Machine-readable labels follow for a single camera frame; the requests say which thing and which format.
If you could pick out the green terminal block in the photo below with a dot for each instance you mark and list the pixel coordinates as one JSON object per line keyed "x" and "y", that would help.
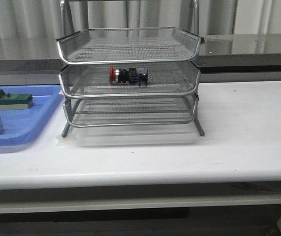
{"x": 13, "y": 101}

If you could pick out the grey metal rack frame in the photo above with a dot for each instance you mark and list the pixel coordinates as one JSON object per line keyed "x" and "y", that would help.
{"x": 193, "y": 16}

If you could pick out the red emergency stop button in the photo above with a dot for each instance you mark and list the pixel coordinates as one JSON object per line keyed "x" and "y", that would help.
{"x": 134, "y": 76}

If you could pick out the silver mesh tray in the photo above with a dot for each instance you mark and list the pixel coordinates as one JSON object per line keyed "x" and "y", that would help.
{"x": 128, "y": 45}
{"x": 136, "y": 111}
{"x": 164, "y": 79}

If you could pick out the blue plastic tray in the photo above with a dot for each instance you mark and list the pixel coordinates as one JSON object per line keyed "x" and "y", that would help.
{"x": 23, "y": 126}

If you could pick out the grey stone counter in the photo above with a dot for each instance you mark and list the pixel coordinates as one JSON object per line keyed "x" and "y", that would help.
{"x": 219, "y": 53}

